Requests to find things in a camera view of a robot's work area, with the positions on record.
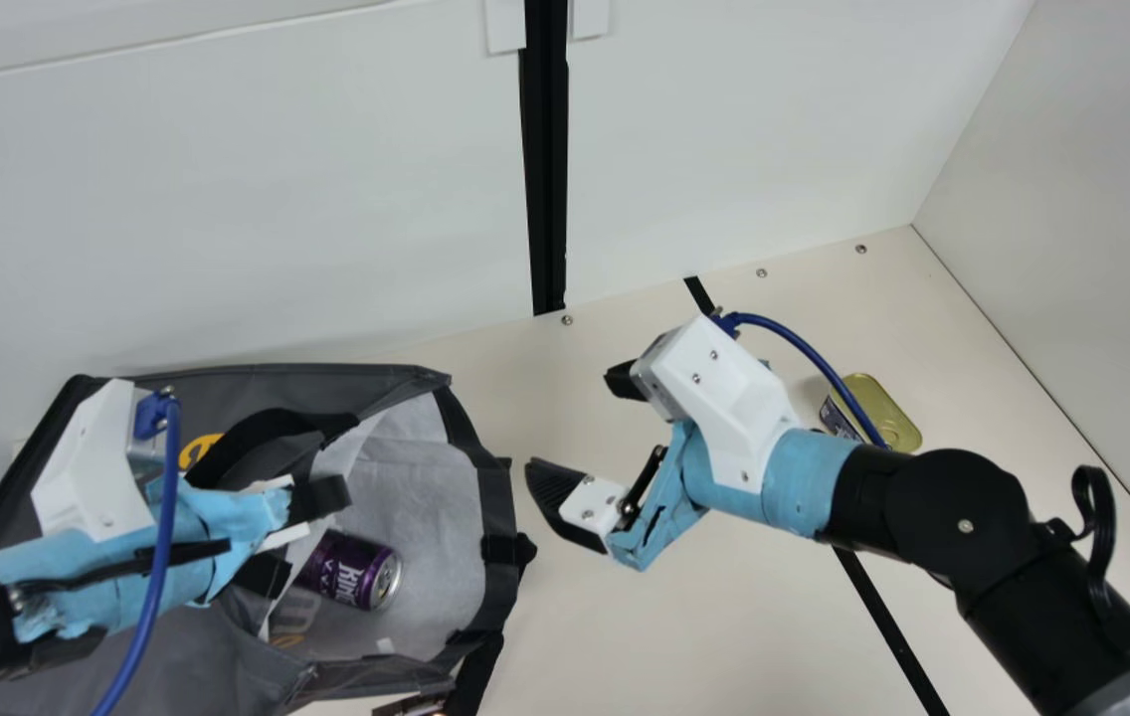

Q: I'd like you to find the black post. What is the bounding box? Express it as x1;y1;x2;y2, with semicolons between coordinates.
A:
517;0;570;317

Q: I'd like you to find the purple can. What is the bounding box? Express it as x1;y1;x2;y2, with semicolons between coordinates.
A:
296;528;403;613

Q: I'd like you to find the blue cable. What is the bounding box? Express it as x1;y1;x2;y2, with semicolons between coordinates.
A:
712;310;890;450
91;390;184;716

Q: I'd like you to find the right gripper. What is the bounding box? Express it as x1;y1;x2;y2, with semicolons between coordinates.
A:
525;359;866;573

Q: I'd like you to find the rectangular gold tin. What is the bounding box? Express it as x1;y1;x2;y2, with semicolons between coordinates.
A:
819;373;924;454

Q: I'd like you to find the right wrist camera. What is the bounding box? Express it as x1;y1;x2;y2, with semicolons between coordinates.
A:
629;315;807;495

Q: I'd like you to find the dark grey bag with straps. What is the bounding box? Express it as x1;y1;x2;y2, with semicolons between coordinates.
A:
0;363;538;716

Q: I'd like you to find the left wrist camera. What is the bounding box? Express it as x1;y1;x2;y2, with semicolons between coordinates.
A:
30;378;168;544

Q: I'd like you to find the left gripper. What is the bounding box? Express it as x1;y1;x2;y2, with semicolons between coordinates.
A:
0;475;292;642

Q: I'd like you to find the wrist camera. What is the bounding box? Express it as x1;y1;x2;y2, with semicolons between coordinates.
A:
30;378;168;544
629;315;807;495

